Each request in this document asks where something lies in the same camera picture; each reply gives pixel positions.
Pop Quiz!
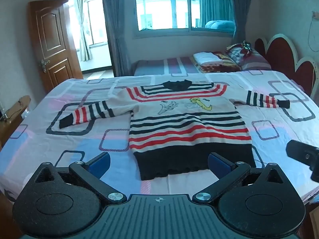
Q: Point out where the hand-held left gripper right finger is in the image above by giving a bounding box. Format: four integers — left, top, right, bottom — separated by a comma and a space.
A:
193, 152, 285, 205

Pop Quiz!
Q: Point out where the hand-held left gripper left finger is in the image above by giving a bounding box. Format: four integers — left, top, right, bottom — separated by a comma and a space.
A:
34, 152, 127, 205

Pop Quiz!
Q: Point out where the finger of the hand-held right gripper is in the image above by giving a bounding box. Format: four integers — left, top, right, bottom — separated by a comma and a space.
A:
286, 140, 319, 181

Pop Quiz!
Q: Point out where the striped knit sweater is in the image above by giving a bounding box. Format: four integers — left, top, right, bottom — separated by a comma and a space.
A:
59, 80, 291, 181

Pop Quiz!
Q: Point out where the bed with patterned sheet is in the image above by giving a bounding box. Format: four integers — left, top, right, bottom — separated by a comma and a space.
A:
0, 70, 319, 205

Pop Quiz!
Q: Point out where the wooden nightstand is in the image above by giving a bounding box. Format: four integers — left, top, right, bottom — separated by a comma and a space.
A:
0, 95, 32, 150

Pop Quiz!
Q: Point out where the red floral blanket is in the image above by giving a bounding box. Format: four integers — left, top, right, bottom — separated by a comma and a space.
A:
197, 52, 242, 73

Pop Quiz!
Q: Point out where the red and white headboard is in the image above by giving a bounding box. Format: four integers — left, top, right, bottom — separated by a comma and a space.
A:
254, 33, 319, 97

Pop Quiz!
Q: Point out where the striped pillow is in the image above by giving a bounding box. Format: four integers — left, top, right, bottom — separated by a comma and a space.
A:
225, 41, 253, 58
230, 48, 272, 71

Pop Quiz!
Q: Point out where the folded white cloth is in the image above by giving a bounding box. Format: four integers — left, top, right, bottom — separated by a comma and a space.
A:
194, 51, 223, 65

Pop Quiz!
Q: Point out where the bed with striped sheet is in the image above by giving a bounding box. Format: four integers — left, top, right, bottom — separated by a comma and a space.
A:
133, 52, 272, 76

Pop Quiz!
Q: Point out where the brown wooden door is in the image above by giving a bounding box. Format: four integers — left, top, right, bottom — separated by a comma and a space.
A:
28, 0, 84, 94

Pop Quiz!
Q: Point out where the white sheer curtain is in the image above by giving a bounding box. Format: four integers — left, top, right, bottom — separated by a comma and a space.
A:
76, 0, 92, 61

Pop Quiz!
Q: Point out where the grey curtain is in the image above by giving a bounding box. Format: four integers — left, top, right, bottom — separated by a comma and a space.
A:
101, 0, 132, 76

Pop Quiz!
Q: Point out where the teal cushion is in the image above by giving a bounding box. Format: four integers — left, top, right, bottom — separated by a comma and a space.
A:
205, 20, 235, 33

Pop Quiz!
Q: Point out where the adjoining room window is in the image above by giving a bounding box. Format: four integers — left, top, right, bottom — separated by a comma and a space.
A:
86, 0, 105, 46

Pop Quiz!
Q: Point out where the blue-grey curtain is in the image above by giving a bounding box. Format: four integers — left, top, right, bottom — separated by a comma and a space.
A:
198, 0, 248, 41

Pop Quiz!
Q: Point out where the sliding glass window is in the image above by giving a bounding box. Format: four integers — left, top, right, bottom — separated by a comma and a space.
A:
133, 0, 236, 34

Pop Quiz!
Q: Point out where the white wall cable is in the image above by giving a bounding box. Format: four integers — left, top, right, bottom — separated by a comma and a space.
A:
308, 11, 319, 53

